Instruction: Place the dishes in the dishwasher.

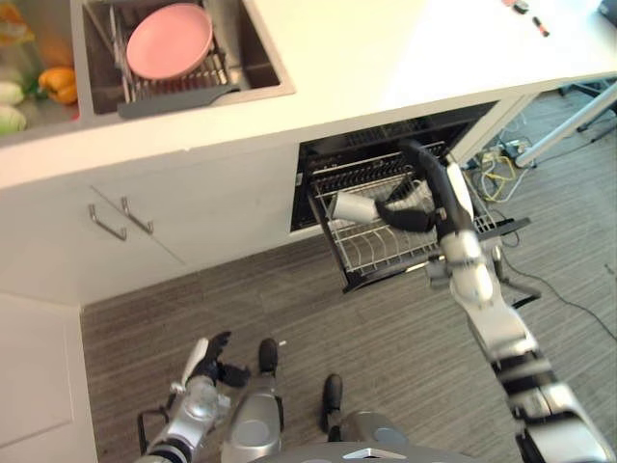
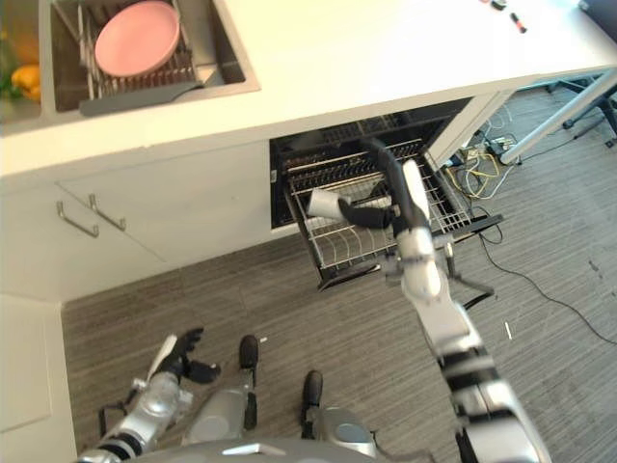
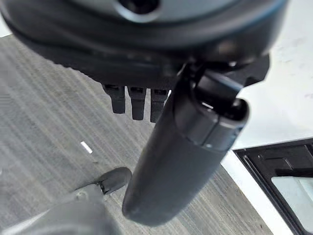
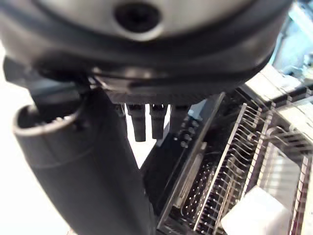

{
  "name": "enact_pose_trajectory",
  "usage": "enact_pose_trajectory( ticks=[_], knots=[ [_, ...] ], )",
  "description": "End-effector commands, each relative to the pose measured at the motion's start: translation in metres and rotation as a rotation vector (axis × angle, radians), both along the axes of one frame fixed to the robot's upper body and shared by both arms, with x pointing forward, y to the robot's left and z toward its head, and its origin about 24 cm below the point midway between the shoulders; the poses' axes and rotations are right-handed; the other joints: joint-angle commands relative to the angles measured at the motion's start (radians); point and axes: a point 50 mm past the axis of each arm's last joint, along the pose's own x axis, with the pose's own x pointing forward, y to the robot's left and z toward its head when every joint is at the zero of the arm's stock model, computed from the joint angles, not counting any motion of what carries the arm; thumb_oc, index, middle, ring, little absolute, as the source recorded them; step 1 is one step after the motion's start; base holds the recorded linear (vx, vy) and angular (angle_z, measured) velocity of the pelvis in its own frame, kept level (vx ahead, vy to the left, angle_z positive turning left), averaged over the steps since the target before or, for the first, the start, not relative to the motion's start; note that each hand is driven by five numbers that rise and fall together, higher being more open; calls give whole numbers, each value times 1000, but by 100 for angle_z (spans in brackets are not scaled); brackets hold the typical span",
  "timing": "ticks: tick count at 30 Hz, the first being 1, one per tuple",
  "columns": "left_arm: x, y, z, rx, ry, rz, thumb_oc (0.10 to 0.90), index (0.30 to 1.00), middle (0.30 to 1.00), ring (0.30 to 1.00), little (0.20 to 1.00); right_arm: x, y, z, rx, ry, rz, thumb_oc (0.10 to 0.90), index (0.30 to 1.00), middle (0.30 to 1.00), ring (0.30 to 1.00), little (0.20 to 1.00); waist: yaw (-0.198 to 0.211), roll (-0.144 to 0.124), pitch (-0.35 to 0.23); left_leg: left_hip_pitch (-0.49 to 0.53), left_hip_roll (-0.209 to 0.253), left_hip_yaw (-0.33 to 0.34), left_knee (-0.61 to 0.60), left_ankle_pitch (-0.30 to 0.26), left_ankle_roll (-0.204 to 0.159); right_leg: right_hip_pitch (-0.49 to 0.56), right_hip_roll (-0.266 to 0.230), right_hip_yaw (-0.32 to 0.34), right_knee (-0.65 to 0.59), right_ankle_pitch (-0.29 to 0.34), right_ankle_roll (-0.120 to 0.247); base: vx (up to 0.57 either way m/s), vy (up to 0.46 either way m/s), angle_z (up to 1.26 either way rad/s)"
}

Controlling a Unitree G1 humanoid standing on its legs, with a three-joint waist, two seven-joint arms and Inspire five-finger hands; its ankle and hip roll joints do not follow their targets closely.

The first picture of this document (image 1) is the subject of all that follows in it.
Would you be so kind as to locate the white power strip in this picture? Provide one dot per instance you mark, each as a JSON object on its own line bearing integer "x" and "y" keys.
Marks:
{"x": 512, "y": 145}

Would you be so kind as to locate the black built-in dishwasher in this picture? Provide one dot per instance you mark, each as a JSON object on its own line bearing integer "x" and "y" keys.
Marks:
{"x": 308, "y": 193}

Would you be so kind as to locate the grey white cup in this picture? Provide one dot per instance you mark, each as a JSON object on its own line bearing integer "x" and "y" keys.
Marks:
{"x": 352, "y": 207}

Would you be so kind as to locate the pale green cabbage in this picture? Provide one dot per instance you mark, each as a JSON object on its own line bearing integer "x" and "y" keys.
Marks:
{"x": 10, "y": 119}
{"x": 9, "y": 92}

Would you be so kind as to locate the pink plate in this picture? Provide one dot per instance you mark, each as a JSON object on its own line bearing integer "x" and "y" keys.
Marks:
{"x": 169, "y": 41}

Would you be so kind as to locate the silver left robot leg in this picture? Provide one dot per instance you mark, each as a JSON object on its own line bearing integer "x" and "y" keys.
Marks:
{"x": 255, "y": 415}

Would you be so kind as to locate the yellow bell pepper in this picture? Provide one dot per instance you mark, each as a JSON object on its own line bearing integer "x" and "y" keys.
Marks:
{"x": 60, "y": 84}

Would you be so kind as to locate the silver robot torso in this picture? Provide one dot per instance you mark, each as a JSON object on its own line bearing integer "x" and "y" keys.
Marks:
{"x": 366, "y": 453}

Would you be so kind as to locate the black chair base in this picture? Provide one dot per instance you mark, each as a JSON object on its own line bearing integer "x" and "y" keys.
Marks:
{"x": 595, "y": 99}

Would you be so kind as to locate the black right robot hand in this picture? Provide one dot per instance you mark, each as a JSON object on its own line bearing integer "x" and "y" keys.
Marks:
{"x": 459, "y": 193}

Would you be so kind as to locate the silver robot leg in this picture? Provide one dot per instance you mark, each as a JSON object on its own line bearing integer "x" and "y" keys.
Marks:
{"x": 255, "y": 415}
{"x": 359, "y": 427}

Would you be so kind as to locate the white table leg frame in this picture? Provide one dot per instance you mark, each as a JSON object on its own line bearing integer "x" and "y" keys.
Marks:
{"x": 564, "y": 130}

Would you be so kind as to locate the steel kitchen sink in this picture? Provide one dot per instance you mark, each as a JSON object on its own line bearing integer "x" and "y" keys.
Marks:
{"x": 260, "y": 58}

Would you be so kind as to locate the silver right robot leg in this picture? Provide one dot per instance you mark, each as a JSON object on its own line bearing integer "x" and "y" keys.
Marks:
{"x": 359, "y": 427}

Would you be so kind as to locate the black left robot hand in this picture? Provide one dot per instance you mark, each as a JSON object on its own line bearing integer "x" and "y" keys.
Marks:
{"x": 214, "y": 364}

